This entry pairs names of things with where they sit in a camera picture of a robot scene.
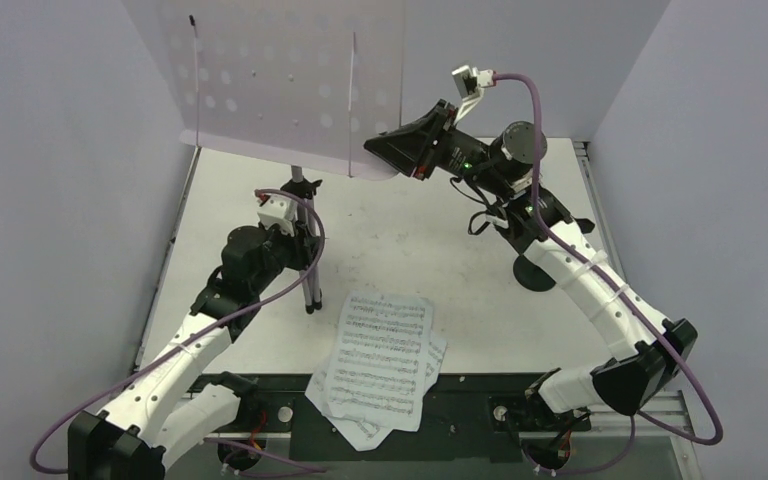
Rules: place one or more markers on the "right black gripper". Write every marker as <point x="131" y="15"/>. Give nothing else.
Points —
<point x="431" y="139"/>

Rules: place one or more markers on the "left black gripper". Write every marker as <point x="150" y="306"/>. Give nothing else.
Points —
<point x="303" y="244"/>

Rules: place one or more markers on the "lilac perforated music stand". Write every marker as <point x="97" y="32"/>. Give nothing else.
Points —
<point x="303" y="83"/>

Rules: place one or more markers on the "black microphone desk stand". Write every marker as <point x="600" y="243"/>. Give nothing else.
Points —
<point x="530" y="276"/>

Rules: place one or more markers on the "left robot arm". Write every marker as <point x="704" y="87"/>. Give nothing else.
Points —
<point x="148" y="426"/>

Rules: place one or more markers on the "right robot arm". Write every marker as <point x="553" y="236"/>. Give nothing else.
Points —
<point x="552" y="245"/>

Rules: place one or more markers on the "top sheet music page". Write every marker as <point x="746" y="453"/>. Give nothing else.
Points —
<point x="377" y="369"/>

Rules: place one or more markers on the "sheet music page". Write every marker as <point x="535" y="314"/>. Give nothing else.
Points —
<point x="377" y="369"/>
<point x="365" y="436"/>

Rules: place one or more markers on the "lower sheet music page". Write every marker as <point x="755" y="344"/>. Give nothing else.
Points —
<point x="365" y="436"/>

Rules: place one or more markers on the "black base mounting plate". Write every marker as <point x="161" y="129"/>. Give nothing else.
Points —
<point x="475" y="417"/>

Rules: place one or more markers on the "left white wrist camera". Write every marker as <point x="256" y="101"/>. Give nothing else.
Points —
<point x="277" y="212"/>

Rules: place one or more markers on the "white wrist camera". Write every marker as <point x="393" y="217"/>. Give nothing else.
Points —
<point x="471" y="84"/>
<point x="277" y="212"/>

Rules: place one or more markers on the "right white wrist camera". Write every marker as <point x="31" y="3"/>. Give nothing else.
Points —
<point x="471" y="84"/>

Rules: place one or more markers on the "aluminium rail frame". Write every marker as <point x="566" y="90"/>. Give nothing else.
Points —
<point x="666" y="417"/>

